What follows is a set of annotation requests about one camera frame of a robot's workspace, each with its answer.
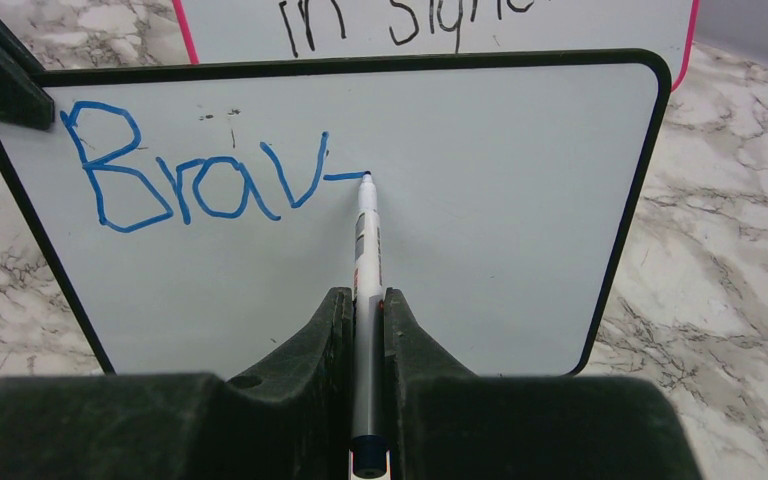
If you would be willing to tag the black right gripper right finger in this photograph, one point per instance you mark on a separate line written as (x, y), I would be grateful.
(450, 423)

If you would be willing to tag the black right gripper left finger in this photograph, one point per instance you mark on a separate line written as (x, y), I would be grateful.
(285, 417)

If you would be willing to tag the blue whiteboard marker pen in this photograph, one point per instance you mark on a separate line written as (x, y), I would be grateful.
(368, 444)

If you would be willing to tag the black framed whiteboard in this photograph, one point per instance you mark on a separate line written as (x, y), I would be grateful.
(195, 216)

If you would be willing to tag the pink framed whiteboard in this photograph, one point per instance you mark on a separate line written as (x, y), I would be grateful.
(245, 30)

